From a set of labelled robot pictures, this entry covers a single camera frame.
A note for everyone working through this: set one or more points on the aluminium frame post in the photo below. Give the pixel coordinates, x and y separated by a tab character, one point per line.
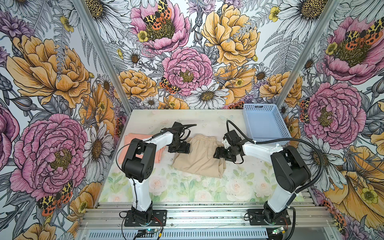
323	22
97	40

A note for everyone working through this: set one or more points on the light blue plastic basket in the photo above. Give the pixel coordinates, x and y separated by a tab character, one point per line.
264	122

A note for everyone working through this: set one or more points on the left aluminium frame post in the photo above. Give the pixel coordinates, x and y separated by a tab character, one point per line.
97	40

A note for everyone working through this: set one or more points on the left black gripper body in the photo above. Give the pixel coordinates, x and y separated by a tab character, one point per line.
179	147

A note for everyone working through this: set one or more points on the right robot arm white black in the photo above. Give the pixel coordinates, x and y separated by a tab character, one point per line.
290	170

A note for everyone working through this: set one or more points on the white vented cable duct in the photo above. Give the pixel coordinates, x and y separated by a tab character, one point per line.
180	234

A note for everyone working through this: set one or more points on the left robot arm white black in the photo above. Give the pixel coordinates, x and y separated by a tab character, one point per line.
138	165

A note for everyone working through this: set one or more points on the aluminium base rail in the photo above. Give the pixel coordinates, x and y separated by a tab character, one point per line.
202	215

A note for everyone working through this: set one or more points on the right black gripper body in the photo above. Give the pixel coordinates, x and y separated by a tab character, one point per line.
228	154

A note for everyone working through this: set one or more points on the right aluminium frame post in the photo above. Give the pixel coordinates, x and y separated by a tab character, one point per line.
323	22

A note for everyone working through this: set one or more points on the beige drawstring garment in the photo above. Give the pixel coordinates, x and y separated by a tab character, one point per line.
200	161

